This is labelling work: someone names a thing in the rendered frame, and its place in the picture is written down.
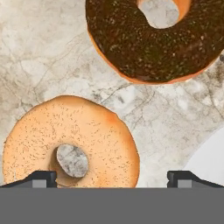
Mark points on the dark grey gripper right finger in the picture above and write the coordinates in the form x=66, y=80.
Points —
x=182, y=178

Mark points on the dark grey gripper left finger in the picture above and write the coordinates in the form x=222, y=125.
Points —
x=40, y=178

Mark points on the white plate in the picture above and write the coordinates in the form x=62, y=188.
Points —
x=210, y=159

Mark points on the plain tan bagel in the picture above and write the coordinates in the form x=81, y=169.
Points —
x=96, y=137

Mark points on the chocolate glazed donut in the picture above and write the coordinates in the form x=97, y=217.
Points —
x=125, y=43

